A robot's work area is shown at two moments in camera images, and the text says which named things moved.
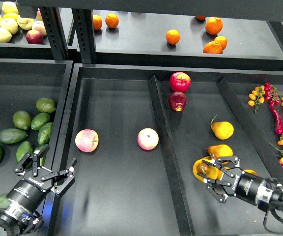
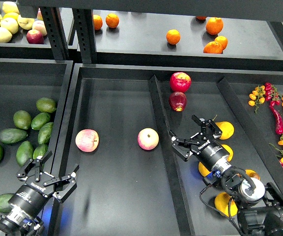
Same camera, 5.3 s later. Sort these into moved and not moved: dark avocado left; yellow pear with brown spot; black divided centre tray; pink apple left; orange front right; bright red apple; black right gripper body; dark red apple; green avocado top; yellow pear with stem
Moved: black right gripper body; yellow pear with brown spot
Not moved: dark red apple; orange front right; black divided centre tray; green avocado top; bright red apple; yellow pear with stem; pink apple left; dark avocado left
